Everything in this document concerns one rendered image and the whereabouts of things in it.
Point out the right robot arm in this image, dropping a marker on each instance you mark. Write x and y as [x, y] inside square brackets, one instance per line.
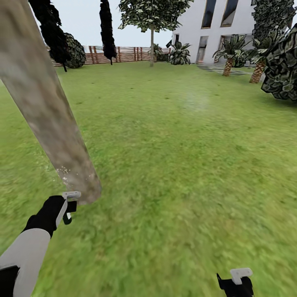
[239, 285]

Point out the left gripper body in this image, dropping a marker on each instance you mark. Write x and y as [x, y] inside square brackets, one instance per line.
[71, 206]

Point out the fixed window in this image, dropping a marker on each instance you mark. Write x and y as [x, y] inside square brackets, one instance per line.
[201, 50]

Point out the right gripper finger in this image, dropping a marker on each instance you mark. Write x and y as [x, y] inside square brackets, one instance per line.
[220, 282]

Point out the pesticide atomizer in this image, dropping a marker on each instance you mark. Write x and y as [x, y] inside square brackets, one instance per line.
[67, 218]

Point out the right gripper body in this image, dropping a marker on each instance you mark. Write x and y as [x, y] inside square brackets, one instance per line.
[233, 290]

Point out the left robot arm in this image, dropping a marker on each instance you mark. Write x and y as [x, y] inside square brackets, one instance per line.
[21, 262]

